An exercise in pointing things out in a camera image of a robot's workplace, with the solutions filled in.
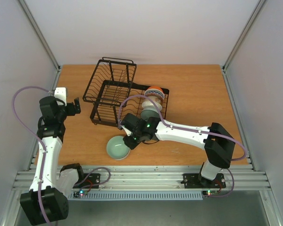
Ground aluminium left frame post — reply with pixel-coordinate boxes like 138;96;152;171
16;0;62;71

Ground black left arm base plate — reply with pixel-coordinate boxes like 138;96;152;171
73;173;100;189

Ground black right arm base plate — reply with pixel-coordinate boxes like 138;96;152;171
181;173;226;189

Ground red patterned bowl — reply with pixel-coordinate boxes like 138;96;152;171
144;90;165;102

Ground left green led board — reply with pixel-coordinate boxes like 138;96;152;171
73;190;88;198

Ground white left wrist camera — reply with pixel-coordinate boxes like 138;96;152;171
53;87;67;105

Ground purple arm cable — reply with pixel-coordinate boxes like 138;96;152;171
117;95;248;198
11;85;54;226

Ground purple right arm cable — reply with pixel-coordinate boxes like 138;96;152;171
117;95;248;198

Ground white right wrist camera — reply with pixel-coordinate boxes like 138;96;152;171
121;126;132;136

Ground right green led board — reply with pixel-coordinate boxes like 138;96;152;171
202;190;220;196

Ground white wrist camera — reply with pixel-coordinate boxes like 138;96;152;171
121;126;132;136
53;87;67;105

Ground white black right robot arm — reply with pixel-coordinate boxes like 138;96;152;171
119;113;235;187

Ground light green ceramic bowl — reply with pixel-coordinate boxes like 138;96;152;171
140;108;160;121

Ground aluminium right frame post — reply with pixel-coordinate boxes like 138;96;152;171
221;0;267;72

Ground plain white bowl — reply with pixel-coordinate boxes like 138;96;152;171
142;96;162;111

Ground black wire dish rack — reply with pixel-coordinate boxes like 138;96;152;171
82;56;170;137

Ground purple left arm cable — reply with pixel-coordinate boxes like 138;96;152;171
11;85;54;226

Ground grey slotted cable duct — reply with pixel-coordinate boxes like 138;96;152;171
68;191;203;201

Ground white bowl with orange outside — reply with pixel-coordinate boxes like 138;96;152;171
147;86;163;92

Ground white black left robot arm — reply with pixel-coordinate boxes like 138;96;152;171
20;96;86;226

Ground green led board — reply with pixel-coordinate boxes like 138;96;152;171
202;190;220;196
73;190;88;198

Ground aluminium frame post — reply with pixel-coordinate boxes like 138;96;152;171
16;0;62;71
221;0;267;72

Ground aluminium front frame rails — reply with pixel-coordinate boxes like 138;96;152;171
12;164;272;191

